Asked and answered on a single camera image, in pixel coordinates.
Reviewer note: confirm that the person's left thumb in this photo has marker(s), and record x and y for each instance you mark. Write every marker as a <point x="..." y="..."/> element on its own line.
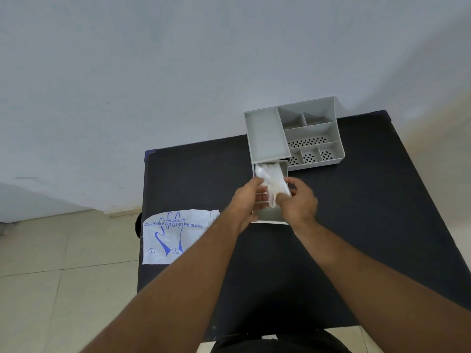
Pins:
<point x="262" y="206"/>

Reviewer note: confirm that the person's left hand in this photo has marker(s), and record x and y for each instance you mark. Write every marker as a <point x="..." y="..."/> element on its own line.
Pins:
<point x="243" y="205"/>

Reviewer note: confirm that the person's right hand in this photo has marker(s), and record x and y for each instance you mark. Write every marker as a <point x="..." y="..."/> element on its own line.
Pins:
<point x="300" y="207"/>

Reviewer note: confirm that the grey compartment desk organizer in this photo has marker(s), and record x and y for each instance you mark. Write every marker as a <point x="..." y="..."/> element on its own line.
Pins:
<point x="265" y="135"/>

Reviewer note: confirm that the person's black clothing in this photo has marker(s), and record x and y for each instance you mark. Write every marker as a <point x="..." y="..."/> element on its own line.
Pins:
<point x="279" y="343"/>

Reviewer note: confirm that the person's right forearm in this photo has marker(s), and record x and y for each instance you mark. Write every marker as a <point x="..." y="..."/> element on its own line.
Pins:
<point x="368" y="286"/>

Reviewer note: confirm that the person's right thumb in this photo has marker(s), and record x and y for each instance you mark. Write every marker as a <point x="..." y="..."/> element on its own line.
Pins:
<point x="282" y="199"/>

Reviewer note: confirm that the clear plastic disposable gloves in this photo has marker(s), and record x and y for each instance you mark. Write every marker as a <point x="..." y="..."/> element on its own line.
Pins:
<point x="274" y="180"/>

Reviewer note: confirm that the person's left forearm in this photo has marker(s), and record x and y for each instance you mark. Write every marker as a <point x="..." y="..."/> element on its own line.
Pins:
<point x="176" y="290"/>

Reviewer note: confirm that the black table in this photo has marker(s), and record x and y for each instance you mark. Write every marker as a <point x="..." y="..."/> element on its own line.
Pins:
<point x="368" y="202"/>

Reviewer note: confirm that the grey organizer drawer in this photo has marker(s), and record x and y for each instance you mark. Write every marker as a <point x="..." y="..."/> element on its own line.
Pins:
<point x="270" y="213"/>

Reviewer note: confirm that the clear glove packet blue print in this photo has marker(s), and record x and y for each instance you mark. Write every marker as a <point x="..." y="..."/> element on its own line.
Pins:
<point x="173" y="235"/>

